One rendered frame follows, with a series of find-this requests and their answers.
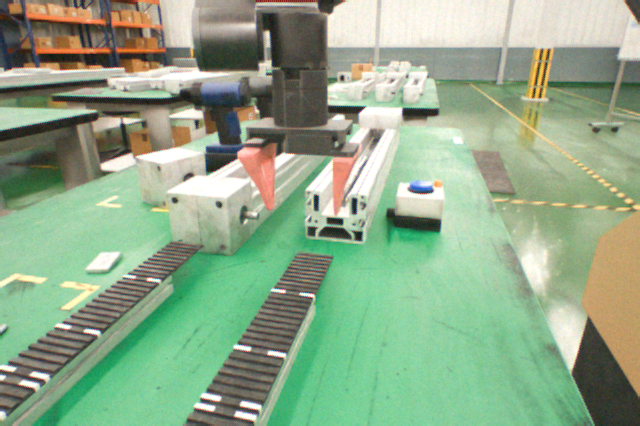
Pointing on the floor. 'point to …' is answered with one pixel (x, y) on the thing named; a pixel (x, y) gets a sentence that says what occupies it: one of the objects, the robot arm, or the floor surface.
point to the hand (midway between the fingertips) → (302, 204)
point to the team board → (629, 51)
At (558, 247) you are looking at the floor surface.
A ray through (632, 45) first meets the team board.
